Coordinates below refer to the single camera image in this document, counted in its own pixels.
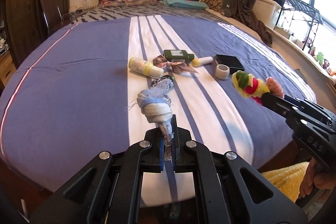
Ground colourful knotted rope toy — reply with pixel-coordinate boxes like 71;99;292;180
231;70;284;105

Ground blue white knotted rope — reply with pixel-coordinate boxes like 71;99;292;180
124;77;176;162

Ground white tape roll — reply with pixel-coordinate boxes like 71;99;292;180
215;64;230;80

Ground purple striped ribbon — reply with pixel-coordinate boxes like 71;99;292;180
153;55;198;73

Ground yellow white lotion bottle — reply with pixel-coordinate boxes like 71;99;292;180
128;57;164;79

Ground black thread spool green ends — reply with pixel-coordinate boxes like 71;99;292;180
150;74;175;89

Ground right hand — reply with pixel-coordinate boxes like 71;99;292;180
299;158;335;198

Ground green frog toy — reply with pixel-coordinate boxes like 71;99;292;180
314;52;324;65

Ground black box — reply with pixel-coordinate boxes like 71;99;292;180
214;54;244;73

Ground small yellow white tube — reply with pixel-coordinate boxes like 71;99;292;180
191;56;214;67

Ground black metal rack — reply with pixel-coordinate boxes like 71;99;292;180
275;0;323;53

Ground dark green bottle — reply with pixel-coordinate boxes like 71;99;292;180
163;50;195;63

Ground white storage box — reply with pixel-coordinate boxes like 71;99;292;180
252;0;281;29

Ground blue white striped bedspread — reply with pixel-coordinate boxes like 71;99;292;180
1;15;316;191

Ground teal pillow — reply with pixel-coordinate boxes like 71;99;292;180
160;0;209;10

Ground black white patterned sheet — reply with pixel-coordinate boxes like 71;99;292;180
71;3;229;24

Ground dark wooden chair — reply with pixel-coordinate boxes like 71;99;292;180
39;0;73;36

